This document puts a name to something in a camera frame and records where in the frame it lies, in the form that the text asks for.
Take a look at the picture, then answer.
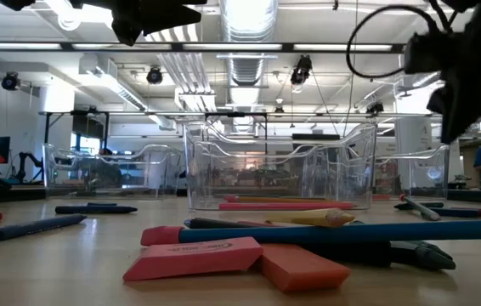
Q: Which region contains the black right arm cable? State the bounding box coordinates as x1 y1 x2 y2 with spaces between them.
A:
345 3 444 80

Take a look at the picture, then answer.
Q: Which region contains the black ceiling spotlight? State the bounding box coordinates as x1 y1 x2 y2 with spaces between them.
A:
365 101 385 116
145 66 164 85
1 71 20 92
290 54 313 86

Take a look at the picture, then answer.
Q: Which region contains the dark green marker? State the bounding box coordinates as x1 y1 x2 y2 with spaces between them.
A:
299 244 457 271

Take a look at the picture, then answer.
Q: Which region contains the yellow pencil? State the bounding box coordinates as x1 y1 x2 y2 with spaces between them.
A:
265 207 356 229

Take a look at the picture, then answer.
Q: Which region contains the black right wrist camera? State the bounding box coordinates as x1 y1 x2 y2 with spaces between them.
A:
404 31 467 77

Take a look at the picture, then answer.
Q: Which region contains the white rectangular duct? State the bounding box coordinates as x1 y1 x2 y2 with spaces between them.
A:
77 54 178 131

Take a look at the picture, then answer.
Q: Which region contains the grey pen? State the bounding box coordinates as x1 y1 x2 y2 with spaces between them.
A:
399 194 441 222

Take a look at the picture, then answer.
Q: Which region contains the black background frame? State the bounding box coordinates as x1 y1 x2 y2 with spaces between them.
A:
204 111 269 144

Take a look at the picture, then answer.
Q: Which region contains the blue pencil pink eraser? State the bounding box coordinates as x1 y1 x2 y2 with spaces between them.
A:
140 218 481 247

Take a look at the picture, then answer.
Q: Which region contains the dark blue marker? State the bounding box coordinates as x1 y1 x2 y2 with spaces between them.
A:
54 205 139 215

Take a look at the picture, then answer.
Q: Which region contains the silver ventilation duct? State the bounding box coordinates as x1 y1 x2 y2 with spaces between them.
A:
218 0 280 88

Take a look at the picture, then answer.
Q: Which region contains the black stand with monitor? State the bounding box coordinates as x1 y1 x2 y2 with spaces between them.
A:
43 109 110 156

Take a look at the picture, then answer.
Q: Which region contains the clear plastic bin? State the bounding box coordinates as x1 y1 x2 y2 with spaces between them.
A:
371 144 451 201
189 138 371 199
182 121 378 212
42 143 184 200

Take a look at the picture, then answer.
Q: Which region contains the dark blue pen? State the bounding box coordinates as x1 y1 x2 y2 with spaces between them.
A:
0 213 88 242

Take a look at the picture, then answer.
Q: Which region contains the red pen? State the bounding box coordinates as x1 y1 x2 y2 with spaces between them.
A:
218 201 356 212

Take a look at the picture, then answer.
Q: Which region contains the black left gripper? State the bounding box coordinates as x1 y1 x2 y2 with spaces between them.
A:
79 0 208 47

